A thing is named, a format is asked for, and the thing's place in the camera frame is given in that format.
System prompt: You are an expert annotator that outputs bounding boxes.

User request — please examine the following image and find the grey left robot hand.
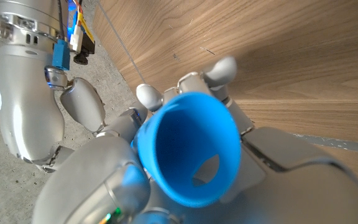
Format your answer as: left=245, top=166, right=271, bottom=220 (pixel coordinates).
left=32, top=55, right=358, bottom=224

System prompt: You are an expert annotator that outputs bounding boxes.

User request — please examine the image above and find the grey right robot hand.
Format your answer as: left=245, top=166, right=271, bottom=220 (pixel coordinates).
left=0, top=0, right=107, bottom=174

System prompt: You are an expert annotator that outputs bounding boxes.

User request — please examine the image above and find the blue handled white lint roller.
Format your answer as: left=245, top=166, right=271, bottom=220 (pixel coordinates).
left=131, top=91, right=242, bottom=208

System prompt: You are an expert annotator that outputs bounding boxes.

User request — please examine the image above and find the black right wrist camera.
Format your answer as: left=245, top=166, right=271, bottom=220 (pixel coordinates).
left=72, top=40, right=96, bottom=66

